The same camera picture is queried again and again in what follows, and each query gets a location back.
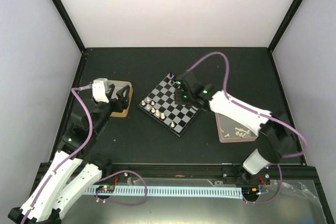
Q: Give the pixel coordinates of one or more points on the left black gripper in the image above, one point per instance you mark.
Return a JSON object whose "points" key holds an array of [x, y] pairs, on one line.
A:
{"points": [[119, 107]]}

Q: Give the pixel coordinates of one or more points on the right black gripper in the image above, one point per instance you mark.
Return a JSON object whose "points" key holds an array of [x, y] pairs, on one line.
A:
{"points": [[178, 98]]}

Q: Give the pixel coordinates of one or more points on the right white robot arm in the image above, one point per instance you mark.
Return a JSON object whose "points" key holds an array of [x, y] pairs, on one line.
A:
{"points": [[273, 140]]}

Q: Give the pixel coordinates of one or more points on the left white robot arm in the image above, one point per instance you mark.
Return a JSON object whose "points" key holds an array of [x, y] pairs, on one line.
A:
{"points": [[57, 192]]}

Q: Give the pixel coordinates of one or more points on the pink tray with pieces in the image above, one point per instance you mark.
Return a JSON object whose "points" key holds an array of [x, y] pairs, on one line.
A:
{"points": [[224, 122]]}

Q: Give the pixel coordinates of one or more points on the white pieces in pink tray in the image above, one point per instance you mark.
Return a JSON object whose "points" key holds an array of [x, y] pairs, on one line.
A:
{"points": [[235, 132]]}

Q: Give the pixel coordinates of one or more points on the gold metal tin tray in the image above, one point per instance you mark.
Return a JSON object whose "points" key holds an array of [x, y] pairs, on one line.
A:
{"points": [[118, 86]]}

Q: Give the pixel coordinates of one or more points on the black and white chessboard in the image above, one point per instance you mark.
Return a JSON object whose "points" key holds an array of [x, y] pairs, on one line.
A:
{"points": [[162, 99]]}

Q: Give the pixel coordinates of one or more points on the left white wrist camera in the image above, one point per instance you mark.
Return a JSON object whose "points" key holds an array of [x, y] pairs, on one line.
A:
{"points": [[99, 88]]}

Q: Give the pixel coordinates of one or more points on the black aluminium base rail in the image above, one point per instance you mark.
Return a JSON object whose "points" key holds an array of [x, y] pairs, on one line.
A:
{"points": [[229, 173]]}

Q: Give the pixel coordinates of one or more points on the light blue slotted cable duct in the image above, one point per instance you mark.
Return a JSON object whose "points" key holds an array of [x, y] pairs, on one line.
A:
{"points": [[166, 191]]}

